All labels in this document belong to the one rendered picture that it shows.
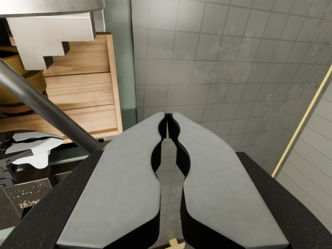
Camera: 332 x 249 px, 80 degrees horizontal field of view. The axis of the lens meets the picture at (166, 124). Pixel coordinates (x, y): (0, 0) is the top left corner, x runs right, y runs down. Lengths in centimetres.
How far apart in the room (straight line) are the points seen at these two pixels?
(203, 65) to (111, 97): 122
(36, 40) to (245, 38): 171
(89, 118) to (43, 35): 35
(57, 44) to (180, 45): 132
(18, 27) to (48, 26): 4
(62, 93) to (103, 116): 13
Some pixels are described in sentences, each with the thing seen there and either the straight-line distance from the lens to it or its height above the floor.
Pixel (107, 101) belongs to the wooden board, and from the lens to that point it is 63.
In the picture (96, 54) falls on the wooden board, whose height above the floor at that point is 88.
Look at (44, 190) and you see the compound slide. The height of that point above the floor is 102.
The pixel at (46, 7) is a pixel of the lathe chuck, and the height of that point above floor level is 121.
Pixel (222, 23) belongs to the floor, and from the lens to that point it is 175.
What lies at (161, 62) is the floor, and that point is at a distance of 159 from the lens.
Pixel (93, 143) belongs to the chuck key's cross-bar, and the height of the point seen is 132.
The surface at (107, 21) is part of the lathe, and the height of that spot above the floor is 54.
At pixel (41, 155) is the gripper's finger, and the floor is 110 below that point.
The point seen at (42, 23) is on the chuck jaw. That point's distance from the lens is 35.
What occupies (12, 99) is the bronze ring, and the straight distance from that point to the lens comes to 38.
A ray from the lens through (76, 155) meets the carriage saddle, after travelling 69.
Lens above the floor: 145
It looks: 52 degrees down
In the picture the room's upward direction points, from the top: 148 degrees clockwise
